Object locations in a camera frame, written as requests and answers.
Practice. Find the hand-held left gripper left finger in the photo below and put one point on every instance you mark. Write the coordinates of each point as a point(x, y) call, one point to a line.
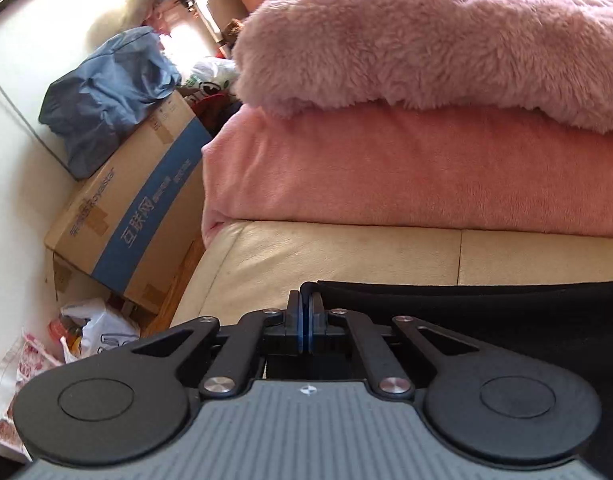
point(296, 325)

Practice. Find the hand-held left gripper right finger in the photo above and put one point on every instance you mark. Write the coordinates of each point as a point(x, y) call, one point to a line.
point(314, 325)

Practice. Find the black pants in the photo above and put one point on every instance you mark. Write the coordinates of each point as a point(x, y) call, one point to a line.
point(486, 312)

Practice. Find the beige quilted mattress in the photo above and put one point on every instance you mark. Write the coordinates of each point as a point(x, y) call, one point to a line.
point(336, 255)

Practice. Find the salmon pink blanket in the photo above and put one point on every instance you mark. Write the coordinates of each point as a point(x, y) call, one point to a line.
point(386, 170)

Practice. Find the cardboard box with blue stripe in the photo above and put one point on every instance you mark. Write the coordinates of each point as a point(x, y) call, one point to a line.
point(136, 220)

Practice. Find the printed white plastic bag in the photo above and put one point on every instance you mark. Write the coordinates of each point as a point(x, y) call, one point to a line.
point(209, 75)

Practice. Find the red patterned plastic bag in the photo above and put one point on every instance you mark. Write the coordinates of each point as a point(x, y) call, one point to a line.
point(16, 390)

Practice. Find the fluffy pink blanket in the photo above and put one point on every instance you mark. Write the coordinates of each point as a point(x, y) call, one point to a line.
point(411, 45)

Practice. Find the blue-grey fabric bag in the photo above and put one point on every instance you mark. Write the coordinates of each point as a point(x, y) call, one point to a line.
point(101, 100)

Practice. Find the brown plush toy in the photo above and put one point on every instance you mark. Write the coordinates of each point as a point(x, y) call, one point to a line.
point(232, 32)

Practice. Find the white folding table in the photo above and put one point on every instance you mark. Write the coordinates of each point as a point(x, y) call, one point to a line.
point(206, 5)

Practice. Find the pink folded clothes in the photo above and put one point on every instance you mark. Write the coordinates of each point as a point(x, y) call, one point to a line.
point(161, 5)

